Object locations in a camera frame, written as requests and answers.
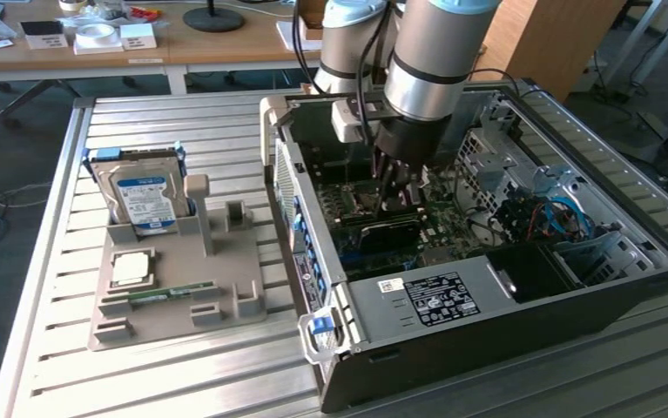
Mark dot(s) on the green motherboard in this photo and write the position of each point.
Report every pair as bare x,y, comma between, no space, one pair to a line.
444,222

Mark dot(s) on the green RAM stick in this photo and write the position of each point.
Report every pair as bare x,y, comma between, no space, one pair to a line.
171,291

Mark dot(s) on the open black PC case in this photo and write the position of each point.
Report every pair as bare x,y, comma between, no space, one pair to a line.
543,278

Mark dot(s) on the hard disk with blue caddy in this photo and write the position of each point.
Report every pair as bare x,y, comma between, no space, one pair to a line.
139,191

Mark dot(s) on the wooden cabinet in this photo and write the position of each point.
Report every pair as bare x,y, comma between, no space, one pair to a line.
548,39

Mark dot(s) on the blue case latch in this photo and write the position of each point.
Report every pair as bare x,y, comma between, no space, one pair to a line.
320,325

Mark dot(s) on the wooden desk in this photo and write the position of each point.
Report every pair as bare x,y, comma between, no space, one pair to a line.
206,48

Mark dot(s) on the black and white card box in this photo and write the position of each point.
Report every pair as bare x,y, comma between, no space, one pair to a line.
45,35

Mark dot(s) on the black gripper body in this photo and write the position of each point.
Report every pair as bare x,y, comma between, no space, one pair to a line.
408,139

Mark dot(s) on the silver CPU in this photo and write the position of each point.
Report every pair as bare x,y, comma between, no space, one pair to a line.
131,269

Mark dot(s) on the black round lamp base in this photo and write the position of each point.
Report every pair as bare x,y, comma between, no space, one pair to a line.
214,19

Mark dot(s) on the metal disk bay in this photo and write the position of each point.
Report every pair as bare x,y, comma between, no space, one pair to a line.
487,165

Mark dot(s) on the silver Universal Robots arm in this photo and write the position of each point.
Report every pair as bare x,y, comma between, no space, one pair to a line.
427,56

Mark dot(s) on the beige wrist camera box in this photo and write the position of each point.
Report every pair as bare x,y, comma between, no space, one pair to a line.
347,122

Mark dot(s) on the white tape roll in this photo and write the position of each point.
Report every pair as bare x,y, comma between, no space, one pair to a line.
96,33

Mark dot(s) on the grey parts rack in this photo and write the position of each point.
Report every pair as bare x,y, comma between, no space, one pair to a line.
183,300

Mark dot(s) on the grey power supply unit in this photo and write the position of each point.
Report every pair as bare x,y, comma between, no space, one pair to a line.
427,300

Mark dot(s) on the black graphics card with fan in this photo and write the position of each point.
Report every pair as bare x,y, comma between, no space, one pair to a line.
388,233

